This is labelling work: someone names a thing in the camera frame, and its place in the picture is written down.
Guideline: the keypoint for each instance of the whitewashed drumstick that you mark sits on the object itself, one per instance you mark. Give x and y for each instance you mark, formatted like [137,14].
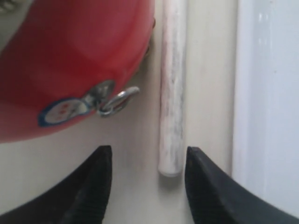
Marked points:
[171,140]

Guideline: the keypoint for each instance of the small red drum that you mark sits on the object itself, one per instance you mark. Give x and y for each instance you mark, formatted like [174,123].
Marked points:
[63,60]

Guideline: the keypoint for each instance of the white plastic tray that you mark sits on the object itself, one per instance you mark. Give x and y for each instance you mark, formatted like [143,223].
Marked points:
[266,111]

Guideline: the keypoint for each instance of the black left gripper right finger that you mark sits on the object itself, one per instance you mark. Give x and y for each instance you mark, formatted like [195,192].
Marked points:
[215,198]

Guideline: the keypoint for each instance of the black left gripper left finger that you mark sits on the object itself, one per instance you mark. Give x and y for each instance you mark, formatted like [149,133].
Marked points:
[81,198]

